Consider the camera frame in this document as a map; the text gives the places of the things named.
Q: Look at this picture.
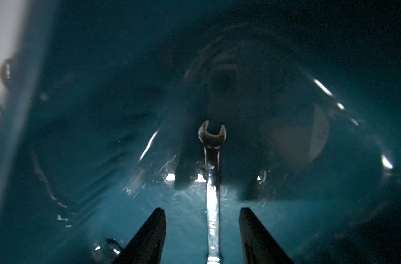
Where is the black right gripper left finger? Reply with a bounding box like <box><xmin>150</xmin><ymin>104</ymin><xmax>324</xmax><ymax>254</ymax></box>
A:
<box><xmin>112</xmin><ymin>208</ymin><xmax>166</xmax><ymax>264</ymax></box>

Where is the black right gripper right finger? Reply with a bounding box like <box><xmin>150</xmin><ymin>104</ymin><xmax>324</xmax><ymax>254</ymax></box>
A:
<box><xmin>239</xmin><ymin>207</ymin><xmax>294</xmax><ymax>264</ymax></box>

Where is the large steel wrench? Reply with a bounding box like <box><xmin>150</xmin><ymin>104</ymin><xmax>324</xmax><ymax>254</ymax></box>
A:
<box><xmin>198</xmin><ymin>121</ymin><xmax>226</xmax><ymax>264</ymax></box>

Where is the teal plastic storage tray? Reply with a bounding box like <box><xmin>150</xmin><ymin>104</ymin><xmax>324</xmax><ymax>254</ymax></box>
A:
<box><xmin>0</xmin><ymin>1</ymin><xmax>401</xmax><ymax>264</ymax></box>

